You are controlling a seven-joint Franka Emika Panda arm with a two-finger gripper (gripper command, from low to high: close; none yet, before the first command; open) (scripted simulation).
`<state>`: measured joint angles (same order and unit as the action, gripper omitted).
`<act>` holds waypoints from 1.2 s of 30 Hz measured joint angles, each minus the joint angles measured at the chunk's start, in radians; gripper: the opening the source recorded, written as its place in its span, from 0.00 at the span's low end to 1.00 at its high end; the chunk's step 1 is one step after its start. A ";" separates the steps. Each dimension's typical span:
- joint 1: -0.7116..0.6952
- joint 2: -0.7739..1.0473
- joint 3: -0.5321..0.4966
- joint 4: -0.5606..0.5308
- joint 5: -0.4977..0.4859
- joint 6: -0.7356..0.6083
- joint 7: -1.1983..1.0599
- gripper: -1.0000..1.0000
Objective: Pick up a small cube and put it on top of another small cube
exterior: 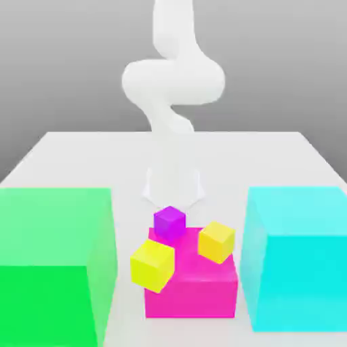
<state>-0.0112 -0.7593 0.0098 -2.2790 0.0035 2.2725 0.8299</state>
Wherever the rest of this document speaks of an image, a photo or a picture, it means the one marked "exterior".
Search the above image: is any small purple cube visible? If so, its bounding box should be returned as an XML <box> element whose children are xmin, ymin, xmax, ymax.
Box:
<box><xmin>153</xmin><ymin>205</ymin><xmax>187</xmax><ymax>243</ymax></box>

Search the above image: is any small golden yellow cube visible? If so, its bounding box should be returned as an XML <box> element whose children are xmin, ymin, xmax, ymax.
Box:
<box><xmin>197</xmin><ymin>220</ymin><xmax>236</xmax><ymax>265</ymax></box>

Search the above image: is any small lemon yellow cube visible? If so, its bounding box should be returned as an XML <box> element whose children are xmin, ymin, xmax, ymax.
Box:
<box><xmin>129</xmin><ymin>239</ymin><xmax>176</xmax><ymax>294</ymax></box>

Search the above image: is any large magenta box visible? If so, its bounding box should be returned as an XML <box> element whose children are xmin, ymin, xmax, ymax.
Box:
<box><xmin>144</xmin><ymin>226</ymin><xmax>239</xmax><ymax>319</ymax></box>

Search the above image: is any large green box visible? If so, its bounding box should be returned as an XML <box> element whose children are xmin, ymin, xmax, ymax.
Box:
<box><xmin>0</xmin><ymin>187</ymin><xmax>119</xmax><ymax>347</ymax></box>

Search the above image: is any large cyan box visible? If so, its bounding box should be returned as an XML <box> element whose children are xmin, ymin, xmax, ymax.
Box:
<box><xmin>239</xmin><ymin>186</ymin><xmax>347</xmax><ymax>333</ymax></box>

